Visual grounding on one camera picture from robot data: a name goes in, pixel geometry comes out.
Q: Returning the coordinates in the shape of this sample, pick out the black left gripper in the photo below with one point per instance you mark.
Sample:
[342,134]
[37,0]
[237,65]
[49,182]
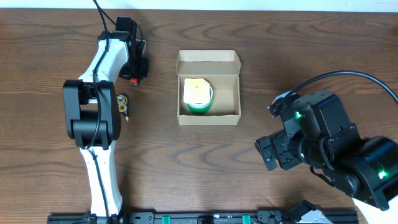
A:
[143,71]

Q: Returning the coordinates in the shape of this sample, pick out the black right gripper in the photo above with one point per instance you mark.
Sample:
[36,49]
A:
[280,142]

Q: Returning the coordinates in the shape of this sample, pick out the red mini stapler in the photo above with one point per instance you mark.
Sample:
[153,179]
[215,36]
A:
[135,81]

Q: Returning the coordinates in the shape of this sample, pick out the black yellow correction tape dispenser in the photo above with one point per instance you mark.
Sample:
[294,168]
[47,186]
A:
[123,105]

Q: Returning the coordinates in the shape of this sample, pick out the yellow sticky note pad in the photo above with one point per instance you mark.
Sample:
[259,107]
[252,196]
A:
[196,91]

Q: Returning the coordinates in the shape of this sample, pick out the green tape roll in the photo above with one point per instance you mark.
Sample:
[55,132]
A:
[201,108]

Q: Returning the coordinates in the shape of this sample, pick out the cardboard box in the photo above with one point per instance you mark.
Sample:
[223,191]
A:
[220,68]

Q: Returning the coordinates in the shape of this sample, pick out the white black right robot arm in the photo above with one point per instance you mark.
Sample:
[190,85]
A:
[318,132]

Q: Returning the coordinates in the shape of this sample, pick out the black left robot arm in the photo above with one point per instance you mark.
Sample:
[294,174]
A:
[93,117]

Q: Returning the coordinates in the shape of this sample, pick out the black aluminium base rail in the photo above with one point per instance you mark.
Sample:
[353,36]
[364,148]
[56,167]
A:
[304,212]

